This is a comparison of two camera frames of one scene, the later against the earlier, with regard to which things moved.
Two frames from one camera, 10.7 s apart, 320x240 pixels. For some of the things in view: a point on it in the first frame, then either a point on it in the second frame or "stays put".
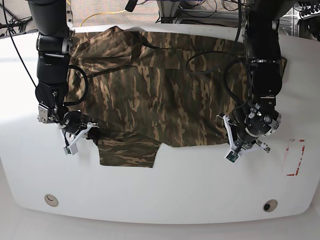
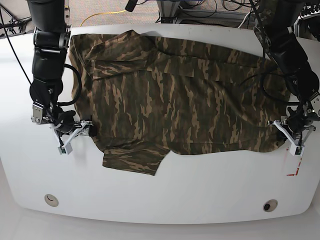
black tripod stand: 21,23 stays put
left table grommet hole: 51,200 stays put
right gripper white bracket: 227,119 → 296,147
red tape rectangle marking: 302,153 stays put
